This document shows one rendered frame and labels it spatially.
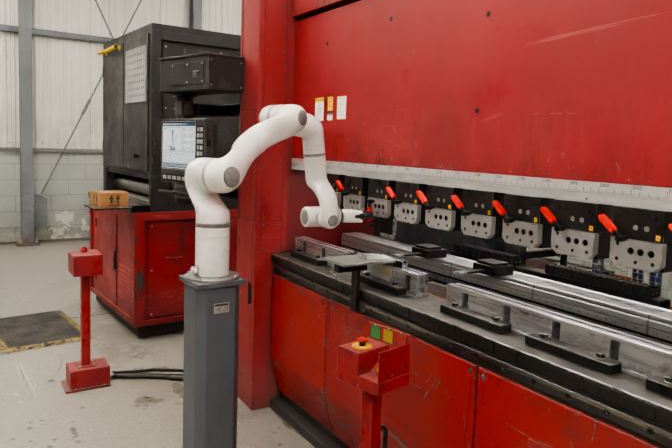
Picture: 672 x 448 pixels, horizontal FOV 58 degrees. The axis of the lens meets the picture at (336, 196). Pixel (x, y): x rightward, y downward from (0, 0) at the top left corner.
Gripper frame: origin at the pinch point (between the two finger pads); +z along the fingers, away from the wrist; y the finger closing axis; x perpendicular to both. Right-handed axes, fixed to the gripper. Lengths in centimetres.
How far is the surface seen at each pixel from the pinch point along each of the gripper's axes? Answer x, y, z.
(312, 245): -23, -57, 5
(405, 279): -24.8, 22.0, 5.3
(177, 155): 21, -117, -48
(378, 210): 2.1, 3.3, 3.5
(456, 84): 54, 48, 4
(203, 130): 35, -92, -42
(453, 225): 1.5, 49.5, 4.8
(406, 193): 11.1, 21.9, 3.8
